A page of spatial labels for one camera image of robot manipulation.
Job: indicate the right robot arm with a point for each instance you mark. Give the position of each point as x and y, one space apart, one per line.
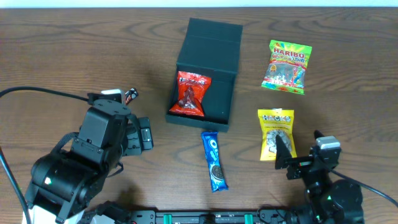
327 201

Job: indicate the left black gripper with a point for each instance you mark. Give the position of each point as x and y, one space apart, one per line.
144 134

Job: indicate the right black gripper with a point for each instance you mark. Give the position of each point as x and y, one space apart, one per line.
304 165

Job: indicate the blue Oreo cookie pack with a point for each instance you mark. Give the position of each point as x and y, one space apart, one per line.
210 144

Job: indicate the green Haribo gummy bag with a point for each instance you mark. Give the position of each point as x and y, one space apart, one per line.
287 67

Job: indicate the black Mars bar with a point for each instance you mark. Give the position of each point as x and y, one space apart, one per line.
130 95

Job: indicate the yellow Hacks candy bag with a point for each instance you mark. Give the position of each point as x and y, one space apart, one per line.
276 122

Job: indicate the dark green open box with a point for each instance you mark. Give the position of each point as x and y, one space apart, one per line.
211 49

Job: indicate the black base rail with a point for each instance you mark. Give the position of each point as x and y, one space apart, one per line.
112 213

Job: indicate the red Hacks candy bag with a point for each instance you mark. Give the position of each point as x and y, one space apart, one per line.
191 90

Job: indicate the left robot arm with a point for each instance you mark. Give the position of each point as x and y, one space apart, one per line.
65 180

